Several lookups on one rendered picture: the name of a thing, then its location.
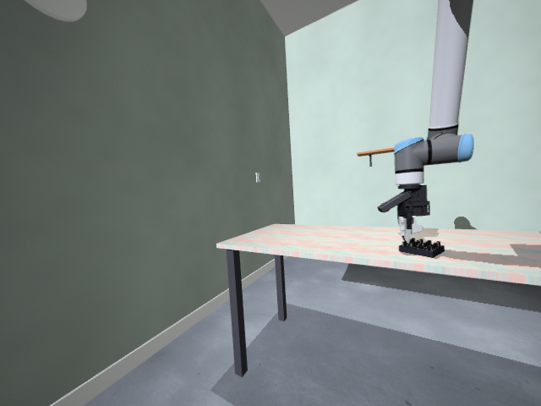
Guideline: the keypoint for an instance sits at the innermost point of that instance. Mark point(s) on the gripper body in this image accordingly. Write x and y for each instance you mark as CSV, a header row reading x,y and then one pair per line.
x,y
417,203

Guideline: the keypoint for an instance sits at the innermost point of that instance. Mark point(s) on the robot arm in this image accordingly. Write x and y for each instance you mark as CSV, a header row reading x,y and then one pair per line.
x,y
442,144

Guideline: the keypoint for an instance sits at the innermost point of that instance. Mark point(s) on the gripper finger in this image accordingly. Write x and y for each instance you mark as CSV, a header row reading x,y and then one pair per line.
x,y
410,226
401,225

